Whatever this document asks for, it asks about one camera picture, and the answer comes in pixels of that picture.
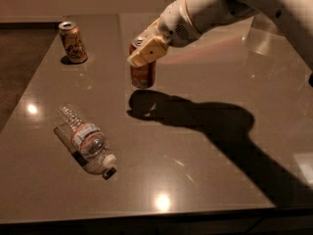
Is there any red coke can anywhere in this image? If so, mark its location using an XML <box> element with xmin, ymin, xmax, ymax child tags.
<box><xmin>129</xmin><ymin>36</ymin><xmax>156</xmax><ymax>89</ymax></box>

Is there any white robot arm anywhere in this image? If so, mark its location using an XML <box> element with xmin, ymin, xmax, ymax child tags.
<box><xmin>127</xmin><ymin>0</ymin><xmax>313</xmax><ymax>68</ymax></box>

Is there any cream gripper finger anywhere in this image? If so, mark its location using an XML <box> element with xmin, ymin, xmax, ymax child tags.
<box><xmin>142</xmin><ymin>19</ymin><xmax>159</xmax><ymax>37</ymax></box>
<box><xmin>127</xmin><ymin>36</ymin><xmax>168</xmax><ymax>68</ymax></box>

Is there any clear plastic water bottle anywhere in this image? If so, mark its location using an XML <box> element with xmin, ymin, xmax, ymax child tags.
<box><xmin>54</xmin><ymin>105</ymin><xmax>117</xmax><ymax>180</ymax></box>

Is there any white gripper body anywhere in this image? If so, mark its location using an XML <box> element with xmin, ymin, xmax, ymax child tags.
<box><xmin>157</xmin><ymin>0</ymin><xmax>201</xmax><ymax>47</ymax></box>

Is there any metal dispenser base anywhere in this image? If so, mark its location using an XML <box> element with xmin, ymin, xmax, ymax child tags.
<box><xmin>251</xmin><ymin>14</ymin><xmax>283</xmax><ymax>36</ymax></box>

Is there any tan patterned soda can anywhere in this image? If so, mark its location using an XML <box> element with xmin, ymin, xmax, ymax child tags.
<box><xmin>59</xmin><ymin>21</ymin><xmax>88</xmax><ymax>64</ymax></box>

